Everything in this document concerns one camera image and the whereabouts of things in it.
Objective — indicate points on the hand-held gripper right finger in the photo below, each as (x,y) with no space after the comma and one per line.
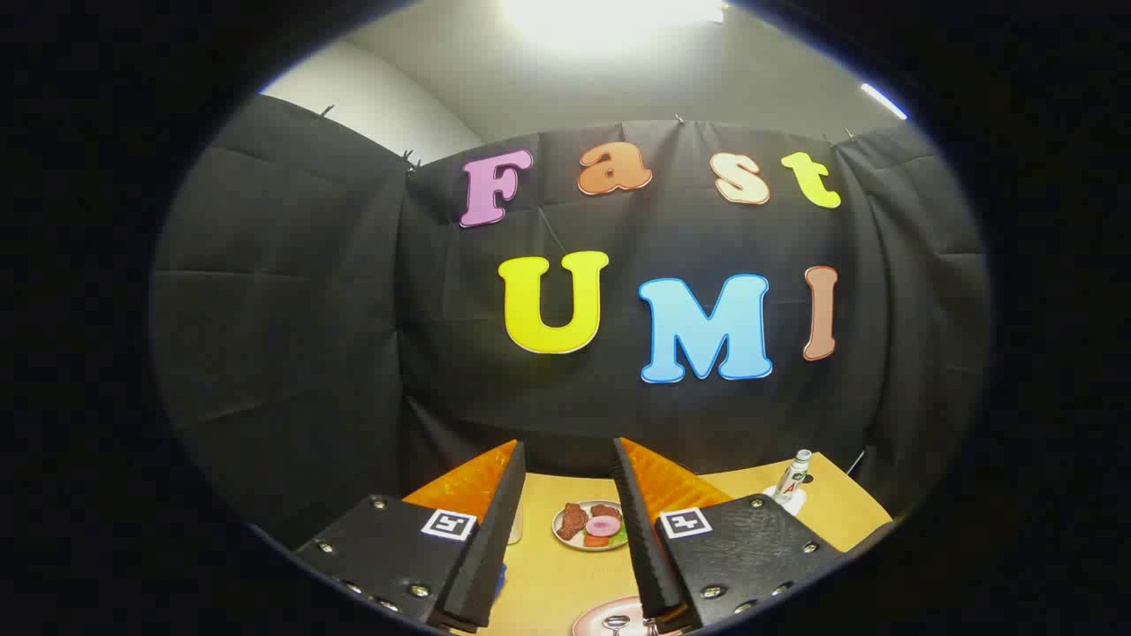
(641,548)

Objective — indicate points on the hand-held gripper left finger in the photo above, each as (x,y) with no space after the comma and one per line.
(495,548)

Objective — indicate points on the metal spoon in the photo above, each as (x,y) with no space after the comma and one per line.
(614,623)

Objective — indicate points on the white toaster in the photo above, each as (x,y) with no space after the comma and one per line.
(515,523)

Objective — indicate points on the blue folded cloth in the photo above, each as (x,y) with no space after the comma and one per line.
(500,580)

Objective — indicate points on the pink ham slice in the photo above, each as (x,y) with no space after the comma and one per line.
(603,526)

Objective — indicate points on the orange carrot slice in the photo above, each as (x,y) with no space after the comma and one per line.
(596,541)

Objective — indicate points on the short brown meat piece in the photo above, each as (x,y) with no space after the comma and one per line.
(606,511)

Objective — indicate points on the grey food plate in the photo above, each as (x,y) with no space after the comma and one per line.
(565,539)

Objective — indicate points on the long brown meat piece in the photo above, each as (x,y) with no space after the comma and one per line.
(573,519)

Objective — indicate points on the pink oval plate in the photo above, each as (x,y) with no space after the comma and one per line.
(594,618)

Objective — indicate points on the white square coaster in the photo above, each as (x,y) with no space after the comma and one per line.
(786,506)

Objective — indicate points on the white drink bottle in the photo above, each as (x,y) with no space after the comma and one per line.
(793,477)

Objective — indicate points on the ceiling strip light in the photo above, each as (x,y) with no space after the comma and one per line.
(884,100)

